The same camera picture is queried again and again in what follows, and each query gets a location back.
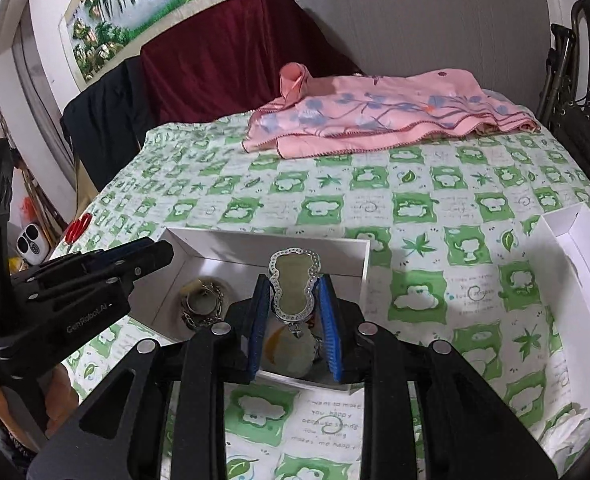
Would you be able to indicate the white jade pendant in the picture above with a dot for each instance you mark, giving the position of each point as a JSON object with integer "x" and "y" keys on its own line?
{"x": 290, "y": 350}

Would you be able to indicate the silver rhinestone pendant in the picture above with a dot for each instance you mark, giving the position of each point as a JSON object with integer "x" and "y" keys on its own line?
{"x": 292, "y": 280}

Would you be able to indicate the white cardboard box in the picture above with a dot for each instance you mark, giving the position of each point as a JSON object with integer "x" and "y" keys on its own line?
{"x": 215, "y": 245}

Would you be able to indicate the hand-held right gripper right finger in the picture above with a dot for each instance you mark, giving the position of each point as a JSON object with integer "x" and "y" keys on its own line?
{"x": 327, "y": 330}

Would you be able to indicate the person's dark patterned clothing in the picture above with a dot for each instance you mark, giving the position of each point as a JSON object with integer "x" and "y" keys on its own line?
{"x": 7, "y": 440}

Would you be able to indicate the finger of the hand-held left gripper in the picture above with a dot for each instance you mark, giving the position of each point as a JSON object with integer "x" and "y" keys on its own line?
{"x": 125, "y": 252}
{"x": 110, "y": 280}

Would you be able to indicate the person's left hand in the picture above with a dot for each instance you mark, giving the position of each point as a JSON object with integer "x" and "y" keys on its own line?
{"x": 61, "y": 395}

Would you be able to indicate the white device with dark circles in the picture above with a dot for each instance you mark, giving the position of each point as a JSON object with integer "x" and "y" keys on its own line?
{"x": 30, "y": 247}

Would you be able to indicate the dark metal folding chair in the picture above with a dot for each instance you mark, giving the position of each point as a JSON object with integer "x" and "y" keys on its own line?
{"x": 570, "y": 85}

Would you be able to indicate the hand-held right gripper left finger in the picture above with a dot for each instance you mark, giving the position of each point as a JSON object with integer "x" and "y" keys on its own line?
{"x": 260, "y": 330}

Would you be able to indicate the green patterned bed sheet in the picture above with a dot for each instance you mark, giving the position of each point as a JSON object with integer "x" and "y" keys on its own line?
{"x": 425, "y": 240}

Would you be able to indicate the landscape wall poster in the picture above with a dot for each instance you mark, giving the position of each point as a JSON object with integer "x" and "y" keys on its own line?
{"x": 125, "y": 15}

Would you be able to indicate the dark red cloth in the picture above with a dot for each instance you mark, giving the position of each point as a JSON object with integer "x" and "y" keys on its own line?
{"x": 235, "y": 60}

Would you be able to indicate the pink floral blanket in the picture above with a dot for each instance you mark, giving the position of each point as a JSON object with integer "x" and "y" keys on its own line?
{"x": 375, "y": 110}

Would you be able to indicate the white box lid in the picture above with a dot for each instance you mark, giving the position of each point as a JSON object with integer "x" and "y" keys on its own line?
{"x": 582, "y": 270}

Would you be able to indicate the black cloth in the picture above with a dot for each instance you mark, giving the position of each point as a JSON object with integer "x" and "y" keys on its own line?
{"x": 105, "y": 120}

